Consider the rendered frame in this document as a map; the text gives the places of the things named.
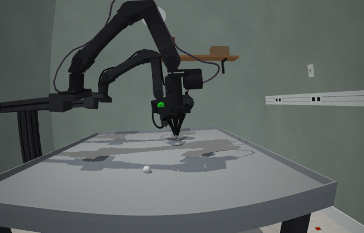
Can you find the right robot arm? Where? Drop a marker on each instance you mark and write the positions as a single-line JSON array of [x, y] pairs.
[[128, 14]]

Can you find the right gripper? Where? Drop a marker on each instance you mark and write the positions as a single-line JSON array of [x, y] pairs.
[[175, 110]]

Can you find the green ball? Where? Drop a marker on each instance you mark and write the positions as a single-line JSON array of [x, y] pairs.
[[161, 105]]

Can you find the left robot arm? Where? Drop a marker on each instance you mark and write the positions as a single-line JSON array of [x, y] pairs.
[[141, 58]]

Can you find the grey table edge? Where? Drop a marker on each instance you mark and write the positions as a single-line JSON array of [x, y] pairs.
[[167, 218]]

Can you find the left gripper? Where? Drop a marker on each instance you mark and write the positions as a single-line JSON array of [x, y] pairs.
[[154, 104]]

